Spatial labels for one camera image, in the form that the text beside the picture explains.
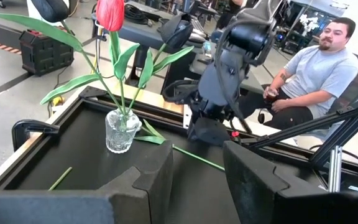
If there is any black table clamp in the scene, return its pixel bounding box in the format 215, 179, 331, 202
11, 119, 60, 152

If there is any red tulip with green stem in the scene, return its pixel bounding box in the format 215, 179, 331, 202
0, 0, 127, 125

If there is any black artificial tulip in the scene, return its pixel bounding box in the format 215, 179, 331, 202
126, 12, 195, 125

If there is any yellow power strip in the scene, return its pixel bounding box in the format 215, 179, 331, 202
50, 95, 65, 109

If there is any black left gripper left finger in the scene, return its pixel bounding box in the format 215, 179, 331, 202
0, 140, 174, 224

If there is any glass of dark drink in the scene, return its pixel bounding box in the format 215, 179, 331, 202
264, 88, 278, 105

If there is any black coiled cable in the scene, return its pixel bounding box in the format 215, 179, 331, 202
124, 3, 151, 26

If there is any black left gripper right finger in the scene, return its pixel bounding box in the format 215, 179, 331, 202
223, 140, 358, 224

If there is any black table mat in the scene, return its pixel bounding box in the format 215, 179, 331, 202
3, 105, 323, 224

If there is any silver aluminium post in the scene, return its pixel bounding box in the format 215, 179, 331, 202
328, 145, 343, 193

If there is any black aluminium table frame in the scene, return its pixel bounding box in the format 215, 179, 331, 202
0, 85, 358, 194

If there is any clear glass vase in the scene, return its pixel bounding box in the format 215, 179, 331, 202
104, 108, 143, 154

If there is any person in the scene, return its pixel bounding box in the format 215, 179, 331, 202
237, 17, 358, 131

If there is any black plastic crate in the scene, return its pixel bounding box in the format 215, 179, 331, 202
19, 29, 75, 77

